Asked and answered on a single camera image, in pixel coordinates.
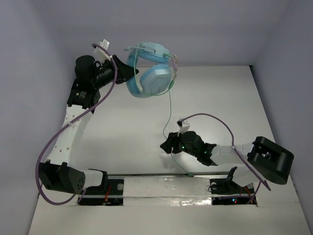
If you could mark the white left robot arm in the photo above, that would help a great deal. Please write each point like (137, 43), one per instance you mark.
(57, 172)

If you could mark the white front platform board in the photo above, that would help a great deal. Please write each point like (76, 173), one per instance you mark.
(277, 213)

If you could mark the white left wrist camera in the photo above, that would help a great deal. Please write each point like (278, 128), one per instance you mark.
(100, 51)

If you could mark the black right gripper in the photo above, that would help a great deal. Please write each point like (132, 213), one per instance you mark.
(172, 140)

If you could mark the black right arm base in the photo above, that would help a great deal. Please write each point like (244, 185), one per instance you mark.
(226, 192)

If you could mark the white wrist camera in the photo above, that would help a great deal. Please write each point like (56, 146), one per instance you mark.
(183, 126)
(100, 51)

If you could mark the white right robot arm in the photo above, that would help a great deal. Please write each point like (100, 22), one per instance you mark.
(259, 161)

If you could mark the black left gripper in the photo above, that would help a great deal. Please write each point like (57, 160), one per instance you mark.
(117, 71)

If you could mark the light blue headphones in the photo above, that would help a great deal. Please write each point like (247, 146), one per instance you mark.
(158, 79)

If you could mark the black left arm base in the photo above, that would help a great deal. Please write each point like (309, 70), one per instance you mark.
(108, 193)

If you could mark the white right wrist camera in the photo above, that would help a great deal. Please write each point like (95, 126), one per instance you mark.
(183, 126)

